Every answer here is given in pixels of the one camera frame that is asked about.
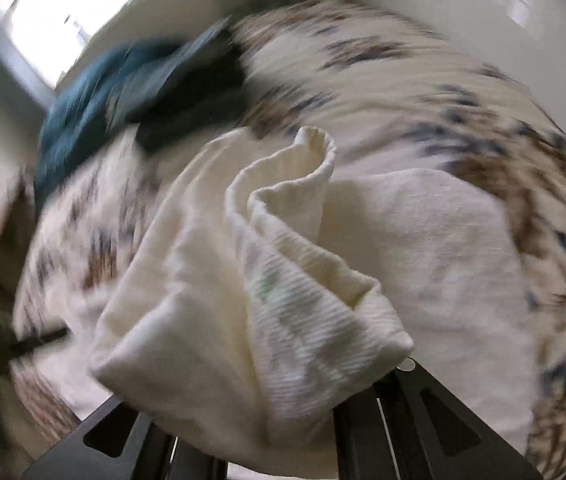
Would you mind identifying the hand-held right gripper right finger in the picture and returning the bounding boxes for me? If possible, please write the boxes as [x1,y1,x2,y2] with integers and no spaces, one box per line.
[332,356,544,480]

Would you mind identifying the teal cloth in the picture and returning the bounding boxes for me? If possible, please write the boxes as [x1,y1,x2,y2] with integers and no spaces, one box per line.
[33,42,184,211]

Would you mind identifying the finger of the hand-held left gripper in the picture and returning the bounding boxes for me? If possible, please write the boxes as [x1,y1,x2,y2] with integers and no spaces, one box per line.
[6,326,70,358]

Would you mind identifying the white pants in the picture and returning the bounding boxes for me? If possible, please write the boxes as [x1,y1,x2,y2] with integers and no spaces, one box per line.
[88,125,538,467]

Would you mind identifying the dark cloth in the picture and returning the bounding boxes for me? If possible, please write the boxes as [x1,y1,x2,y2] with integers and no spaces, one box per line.
[108,17,249,153]

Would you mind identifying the floral printed blanket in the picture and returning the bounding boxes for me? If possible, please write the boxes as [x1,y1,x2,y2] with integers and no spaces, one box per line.
[10,0,566,480]

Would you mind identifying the window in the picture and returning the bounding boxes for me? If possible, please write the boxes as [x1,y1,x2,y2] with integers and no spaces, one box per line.
[0,0,191,93]

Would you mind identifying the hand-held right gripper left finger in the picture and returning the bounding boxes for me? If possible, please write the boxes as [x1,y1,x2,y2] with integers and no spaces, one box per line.
[20,394,230,480]

